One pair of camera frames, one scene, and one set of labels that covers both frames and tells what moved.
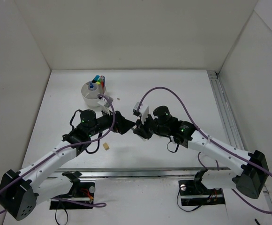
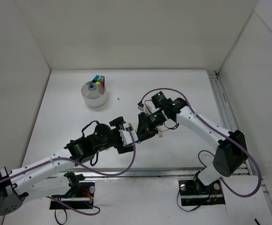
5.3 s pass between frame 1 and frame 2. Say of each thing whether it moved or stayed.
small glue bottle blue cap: stayed
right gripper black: stayed
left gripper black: moved
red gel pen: stayed
